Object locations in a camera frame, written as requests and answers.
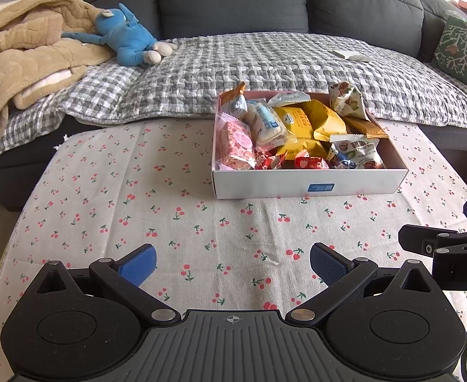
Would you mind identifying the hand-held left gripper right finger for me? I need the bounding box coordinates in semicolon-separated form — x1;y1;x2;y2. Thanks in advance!
285;242;451;324

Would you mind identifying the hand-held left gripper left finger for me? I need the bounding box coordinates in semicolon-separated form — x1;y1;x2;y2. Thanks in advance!
14;244;182;324

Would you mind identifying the pink cardboard box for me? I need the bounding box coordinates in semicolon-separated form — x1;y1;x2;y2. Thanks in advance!
211;89;410;200

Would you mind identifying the red candy packet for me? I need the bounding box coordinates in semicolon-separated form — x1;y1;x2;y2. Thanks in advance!
295;156;330;170
255;147;287;170

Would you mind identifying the white nut snack packet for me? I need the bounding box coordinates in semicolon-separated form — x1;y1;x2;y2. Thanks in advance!
330;134;385;169

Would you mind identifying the gold snack packet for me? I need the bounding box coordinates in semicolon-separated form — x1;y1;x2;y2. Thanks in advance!
343;115;389;140

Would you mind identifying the large yellow snack packet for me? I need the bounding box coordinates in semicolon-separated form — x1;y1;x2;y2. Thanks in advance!
303;99;348;142
273;105;330;157

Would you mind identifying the pink nougat packet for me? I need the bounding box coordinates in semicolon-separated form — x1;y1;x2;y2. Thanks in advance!
216;121;257;170

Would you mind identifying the clear blue-white snack packet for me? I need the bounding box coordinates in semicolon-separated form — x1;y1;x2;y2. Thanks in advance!
245;101;286;146

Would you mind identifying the silver almond snack packet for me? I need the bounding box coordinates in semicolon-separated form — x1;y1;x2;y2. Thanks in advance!
329;81;369;122

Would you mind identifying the light blue snack packet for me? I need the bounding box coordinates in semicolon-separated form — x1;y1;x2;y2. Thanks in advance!
267;91;311;109

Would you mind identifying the orange snack packet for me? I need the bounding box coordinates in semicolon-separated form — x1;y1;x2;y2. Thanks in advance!
221;83;248;119

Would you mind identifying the cherry print tablecloth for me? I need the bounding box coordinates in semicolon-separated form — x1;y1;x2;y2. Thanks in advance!
0;117;467;382

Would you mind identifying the green branch print cushion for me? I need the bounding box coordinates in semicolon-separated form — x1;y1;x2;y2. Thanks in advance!
433;15;467;88

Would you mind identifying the grey checked quilt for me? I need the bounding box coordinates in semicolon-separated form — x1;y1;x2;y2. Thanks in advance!
0;32;467;160

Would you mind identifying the blue plush toy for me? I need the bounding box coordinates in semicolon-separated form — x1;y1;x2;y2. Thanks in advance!
60;3;178;66

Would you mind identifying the beige blanket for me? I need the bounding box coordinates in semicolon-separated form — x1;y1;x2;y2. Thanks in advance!
0;0;112;146

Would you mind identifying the dark grey sofa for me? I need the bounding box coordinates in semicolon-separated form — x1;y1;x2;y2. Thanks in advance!
0;0;467;211

